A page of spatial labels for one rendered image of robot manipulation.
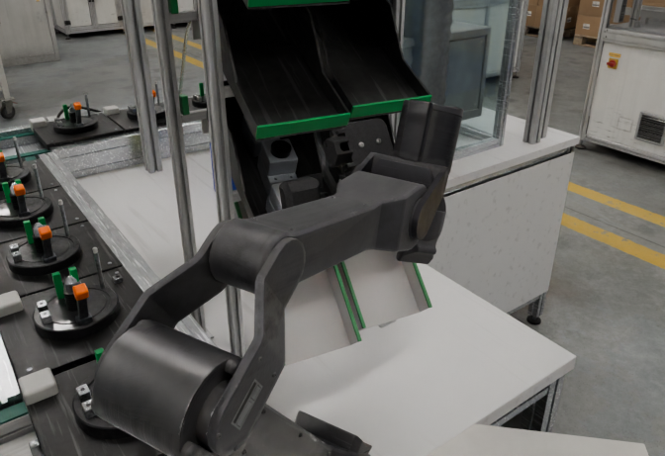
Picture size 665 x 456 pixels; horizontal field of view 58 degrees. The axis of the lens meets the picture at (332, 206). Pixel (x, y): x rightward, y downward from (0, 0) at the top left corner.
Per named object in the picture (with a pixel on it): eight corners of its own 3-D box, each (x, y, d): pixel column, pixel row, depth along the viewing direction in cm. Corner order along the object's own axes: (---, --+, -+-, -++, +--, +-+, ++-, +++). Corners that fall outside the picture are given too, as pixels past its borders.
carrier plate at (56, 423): (239, 425, 85) (238, 413, 84) (63, 514, 72) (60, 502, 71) (174, 338, 102) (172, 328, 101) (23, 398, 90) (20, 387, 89)
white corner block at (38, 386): (62, 403, 89) (56, 382, 87) (29, 416, 86) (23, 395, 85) (54, 385, 92) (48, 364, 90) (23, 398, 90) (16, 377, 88)
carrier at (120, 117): (193, 122, 210) (190, 87, 204) (126, 136, 197) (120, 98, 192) (167, 106, 227) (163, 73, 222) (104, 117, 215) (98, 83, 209)
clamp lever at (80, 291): (91, 318, 100) (88, 291, 95) (79, 322, 99) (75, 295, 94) (84, 302, 102) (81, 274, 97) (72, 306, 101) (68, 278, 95)
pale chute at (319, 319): (352, 344, 95) (362, 340, 91) (275, 369, 90) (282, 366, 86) (300, 186, 102) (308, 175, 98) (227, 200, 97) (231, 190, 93)
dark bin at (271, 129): (347, 127, 81) (359, 83, 75) (255, 141, 76) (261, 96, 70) (276, 12, 96) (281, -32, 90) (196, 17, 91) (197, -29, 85)
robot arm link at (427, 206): (413, 240, 48) (445, 94, 47) (326, 218, 51) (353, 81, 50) (452, 235, 58) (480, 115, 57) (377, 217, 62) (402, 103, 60)
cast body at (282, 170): (295, 192, 90) (302, 160, 85) (267, 196, 89) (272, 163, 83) (279, 153, 95) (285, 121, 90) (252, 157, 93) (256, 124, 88)
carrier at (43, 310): (170, 333, 103) (161, 273, 98) (21, 392, 91) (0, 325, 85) (125, 273, 121) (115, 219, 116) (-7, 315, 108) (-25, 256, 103)
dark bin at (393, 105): (427, 108, 89) (443, 67, 83) (349, 120, 83) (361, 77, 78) (349, 4, 104) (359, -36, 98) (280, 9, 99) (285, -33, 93)
